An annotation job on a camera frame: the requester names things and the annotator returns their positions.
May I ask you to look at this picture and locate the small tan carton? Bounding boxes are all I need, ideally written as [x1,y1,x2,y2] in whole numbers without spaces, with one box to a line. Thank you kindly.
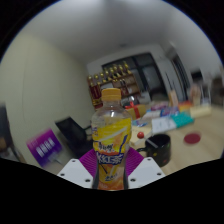
[168,90,179,108]

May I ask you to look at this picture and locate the white book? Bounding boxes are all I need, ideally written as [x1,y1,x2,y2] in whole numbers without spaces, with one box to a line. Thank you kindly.
[151,117,178,134]

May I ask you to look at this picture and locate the dark glass door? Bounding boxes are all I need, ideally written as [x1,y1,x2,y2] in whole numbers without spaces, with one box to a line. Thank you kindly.
[101,52,168,101]

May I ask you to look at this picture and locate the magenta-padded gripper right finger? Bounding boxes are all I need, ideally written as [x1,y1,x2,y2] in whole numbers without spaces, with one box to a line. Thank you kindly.
[124,146,166,190]

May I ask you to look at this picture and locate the black mug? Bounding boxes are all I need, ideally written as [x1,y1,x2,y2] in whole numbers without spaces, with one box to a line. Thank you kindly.
[136,133,172,168]

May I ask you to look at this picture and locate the teal book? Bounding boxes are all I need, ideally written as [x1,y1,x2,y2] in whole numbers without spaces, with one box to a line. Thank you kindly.
[171,111,195,128]

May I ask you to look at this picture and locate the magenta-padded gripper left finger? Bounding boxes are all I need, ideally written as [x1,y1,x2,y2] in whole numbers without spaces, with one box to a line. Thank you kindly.
[57,148,101,190]

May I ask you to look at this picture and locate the wooden shelf unit with trophies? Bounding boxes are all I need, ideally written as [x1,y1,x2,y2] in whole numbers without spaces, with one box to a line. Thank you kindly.
[87,60,143,109]

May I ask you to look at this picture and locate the purple sign board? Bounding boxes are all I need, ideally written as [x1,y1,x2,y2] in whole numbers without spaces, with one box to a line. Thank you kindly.
[26,129,63,167]

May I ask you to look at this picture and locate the yellow envelope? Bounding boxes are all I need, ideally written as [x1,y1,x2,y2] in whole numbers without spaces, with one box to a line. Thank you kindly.
[189,104,213,118]

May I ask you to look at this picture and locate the yellow-labelled drink bottle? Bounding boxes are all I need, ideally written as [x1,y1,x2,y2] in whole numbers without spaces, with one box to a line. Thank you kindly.
[90,87,133,192]

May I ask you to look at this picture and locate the black office chair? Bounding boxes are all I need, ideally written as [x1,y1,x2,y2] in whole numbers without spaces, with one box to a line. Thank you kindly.
[54,116,94,159]

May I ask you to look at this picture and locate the yellow gift box red ribbon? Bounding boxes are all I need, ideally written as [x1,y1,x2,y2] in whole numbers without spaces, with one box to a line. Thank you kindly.
[124,101,151,120]

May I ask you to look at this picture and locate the potted pink flowers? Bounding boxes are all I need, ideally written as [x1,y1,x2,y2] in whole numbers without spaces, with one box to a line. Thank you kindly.
[189,84,202,106]

